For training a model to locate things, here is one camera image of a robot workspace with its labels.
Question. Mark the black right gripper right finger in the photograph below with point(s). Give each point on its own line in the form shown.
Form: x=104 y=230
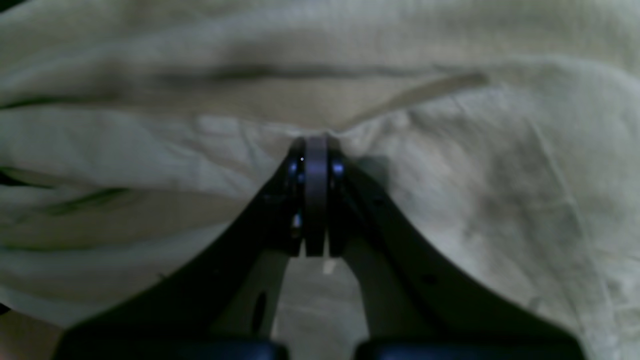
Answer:
x=418 y=304

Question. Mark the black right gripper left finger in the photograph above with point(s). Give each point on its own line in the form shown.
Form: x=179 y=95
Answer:
x=219 y=305

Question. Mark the light green T-shirt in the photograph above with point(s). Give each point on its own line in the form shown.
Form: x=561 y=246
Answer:
x=508 y=129

